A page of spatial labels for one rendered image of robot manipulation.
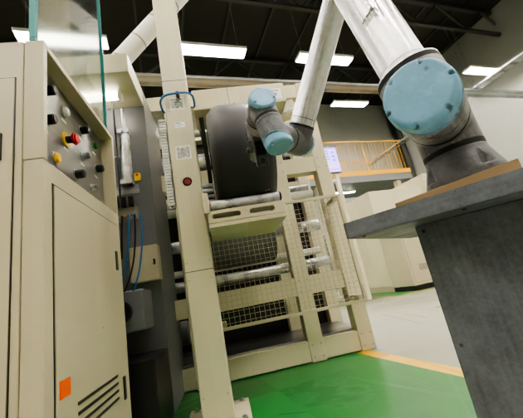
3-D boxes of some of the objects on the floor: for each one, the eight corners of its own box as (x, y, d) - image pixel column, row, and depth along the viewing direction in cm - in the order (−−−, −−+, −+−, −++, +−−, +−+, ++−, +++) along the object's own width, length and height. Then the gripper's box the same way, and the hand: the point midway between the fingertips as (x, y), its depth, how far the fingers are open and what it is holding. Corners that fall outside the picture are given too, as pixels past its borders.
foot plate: (183, 439, 115) (183, 433, 115) (191, 413, 140) (191, 408, 141) (253, 421, 119) (251, 415, 119) (248, 399, 144) (247, 394, 145)
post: (202, 428, 122) (147, -36, 186) (205, 415, 135) (152, -14, 199) (235, 420, 124) (168, -36, 188) (234, 408, 137) (173, -15, 201)
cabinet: (417, 290, 509) (394, 219, 541) (394, 292, 559) (375, 226, 591) (456, 281, 538) (432, 214, 570) (431, 284, 589) (411, 221, 621)
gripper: (267, 116, 116) (262, 148, 136) (244, 119, 115) (242, 150, 134) (272, 134, 113) (266, 164, 132) (248, 137, 112) (246, 167, 131)
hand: (256, 161), depth 131 cm, fingers closed
